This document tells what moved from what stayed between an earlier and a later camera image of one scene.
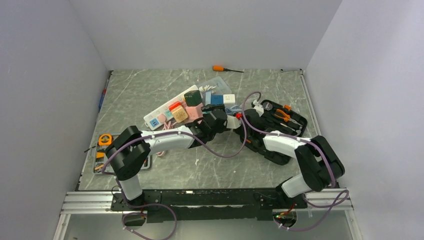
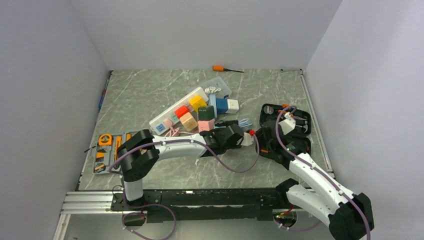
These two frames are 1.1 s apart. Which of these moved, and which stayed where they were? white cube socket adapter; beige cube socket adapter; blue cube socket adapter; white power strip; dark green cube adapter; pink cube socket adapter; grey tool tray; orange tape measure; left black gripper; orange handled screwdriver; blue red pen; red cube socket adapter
Moved: white cube socket adapter; white power strip; beige cube socket adapter; pink cube socket adapter; red cube socket adapter; left black gripper; dark green cube adapter; blue cube socket adapter
Stayed: orange handled screwdriver; orange tape measure; grey tool tray; blue red pen
